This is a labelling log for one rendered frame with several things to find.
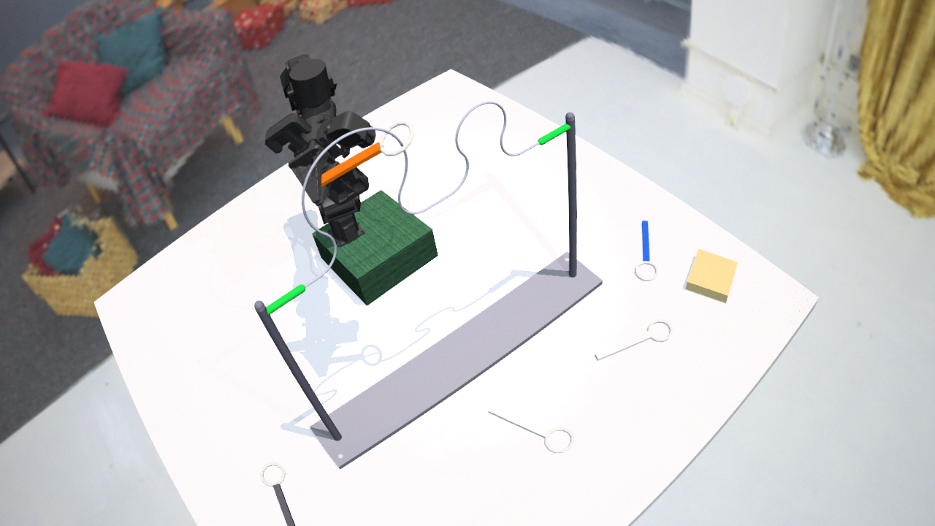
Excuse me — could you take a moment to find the light orange square block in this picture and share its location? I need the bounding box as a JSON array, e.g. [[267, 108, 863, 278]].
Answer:
[[685, 249, 738, 303]]

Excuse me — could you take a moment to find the white loop with flat handle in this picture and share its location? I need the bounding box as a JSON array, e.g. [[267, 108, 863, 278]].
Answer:
[[489, 405, 574, 453], [595, 319, 673, 361]]

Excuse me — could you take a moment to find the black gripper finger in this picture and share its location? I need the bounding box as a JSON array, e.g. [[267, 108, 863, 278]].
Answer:
[[288, 145, 330, 204], [315, 161, 346, 207]]

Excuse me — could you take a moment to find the orange handle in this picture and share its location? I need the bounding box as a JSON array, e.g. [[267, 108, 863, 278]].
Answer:
[[321, 121, 415, 187]]

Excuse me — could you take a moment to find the white ring with blue handle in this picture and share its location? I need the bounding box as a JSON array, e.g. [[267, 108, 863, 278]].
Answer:
[[635, 221, 658, 281]]

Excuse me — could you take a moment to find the black handle with white loop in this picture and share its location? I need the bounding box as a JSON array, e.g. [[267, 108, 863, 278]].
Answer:
[[260, 462, 296, 526]]

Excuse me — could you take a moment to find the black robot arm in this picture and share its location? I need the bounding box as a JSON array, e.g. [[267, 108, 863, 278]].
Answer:
[[280, 54, 376, 247]]

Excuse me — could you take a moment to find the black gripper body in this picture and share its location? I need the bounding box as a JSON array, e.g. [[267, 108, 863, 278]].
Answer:
[[265, 113, 369, 205]]

